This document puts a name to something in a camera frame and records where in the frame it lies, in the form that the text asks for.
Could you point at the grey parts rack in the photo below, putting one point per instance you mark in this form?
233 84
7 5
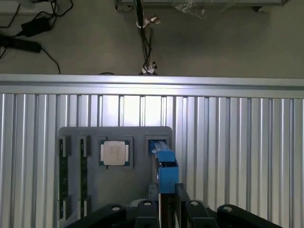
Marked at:
140 166

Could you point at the clear plastic wrap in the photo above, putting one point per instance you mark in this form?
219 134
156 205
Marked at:
202 8

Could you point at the aluminium frame beam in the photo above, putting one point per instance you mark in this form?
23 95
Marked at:
202 2

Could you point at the long black power strip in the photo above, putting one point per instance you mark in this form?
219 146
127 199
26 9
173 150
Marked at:
19 44

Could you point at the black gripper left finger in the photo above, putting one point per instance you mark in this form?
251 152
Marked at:
145 213

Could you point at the black power adapter brick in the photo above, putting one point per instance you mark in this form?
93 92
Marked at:
37 26

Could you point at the silver CPU chip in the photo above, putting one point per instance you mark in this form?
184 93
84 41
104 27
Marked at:
114 153

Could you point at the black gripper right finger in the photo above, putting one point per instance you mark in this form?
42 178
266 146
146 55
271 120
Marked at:
197 213

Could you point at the aluminium table edge rail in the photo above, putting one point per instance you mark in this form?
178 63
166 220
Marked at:
213 86

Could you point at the green RAM stick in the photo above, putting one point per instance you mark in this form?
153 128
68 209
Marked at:
84 171
63 173

